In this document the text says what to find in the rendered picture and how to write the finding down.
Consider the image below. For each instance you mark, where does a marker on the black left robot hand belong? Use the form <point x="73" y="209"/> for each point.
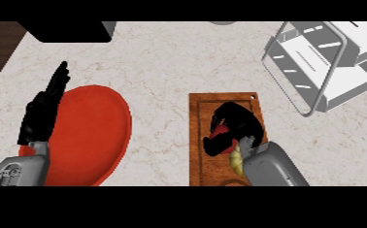
<point x="44" y="109"/>

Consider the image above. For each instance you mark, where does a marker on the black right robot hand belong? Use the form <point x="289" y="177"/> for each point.
<point x="239" y="122"/>

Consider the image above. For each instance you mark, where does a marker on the red tomato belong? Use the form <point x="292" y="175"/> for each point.
<point x="223" y="133"/>

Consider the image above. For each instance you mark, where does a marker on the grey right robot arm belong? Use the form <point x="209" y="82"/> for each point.
<point x="273" y="164"/>

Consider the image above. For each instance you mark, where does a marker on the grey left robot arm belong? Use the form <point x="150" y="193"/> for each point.
<point x="24" y="167"/>

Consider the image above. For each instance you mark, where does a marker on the brown wooden cutting board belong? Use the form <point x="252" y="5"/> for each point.
<point x="206" y="167"/>

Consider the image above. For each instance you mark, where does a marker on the red oval plate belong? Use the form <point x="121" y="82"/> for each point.
<point x="91" y="135"/>

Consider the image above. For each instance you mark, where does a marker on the yellow-green vegetable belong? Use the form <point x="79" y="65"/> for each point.
<point x="236" y="163"/>

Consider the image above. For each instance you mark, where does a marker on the black appliance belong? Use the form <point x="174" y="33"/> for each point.
<point x="67" y="30"/>

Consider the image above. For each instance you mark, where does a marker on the grey round object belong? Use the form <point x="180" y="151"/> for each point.
<point x="223" y="22"/>

